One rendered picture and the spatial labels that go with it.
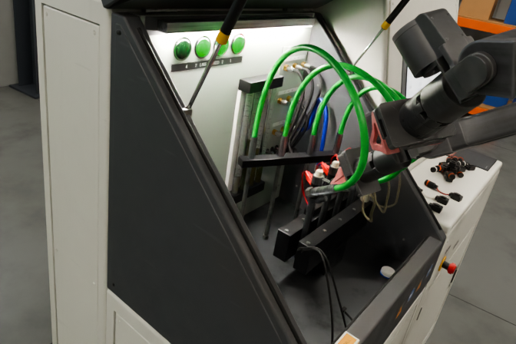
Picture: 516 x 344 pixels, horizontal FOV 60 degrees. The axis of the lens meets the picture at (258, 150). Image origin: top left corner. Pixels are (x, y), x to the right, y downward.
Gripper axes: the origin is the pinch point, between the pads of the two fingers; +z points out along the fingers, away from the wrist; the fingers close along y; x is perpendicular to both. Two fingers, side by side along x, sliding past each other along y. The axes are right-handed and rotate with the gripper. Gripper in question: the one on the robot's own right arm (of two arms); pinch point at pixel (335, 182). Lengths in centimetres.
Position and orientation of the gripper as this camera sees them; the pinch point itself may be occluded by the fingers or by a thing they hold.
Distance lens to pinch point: 104.2
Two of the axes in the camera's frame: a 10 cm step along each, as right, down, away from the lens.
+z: -5.3, 3.4, 7.8
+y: -3.2, -9.3, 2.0
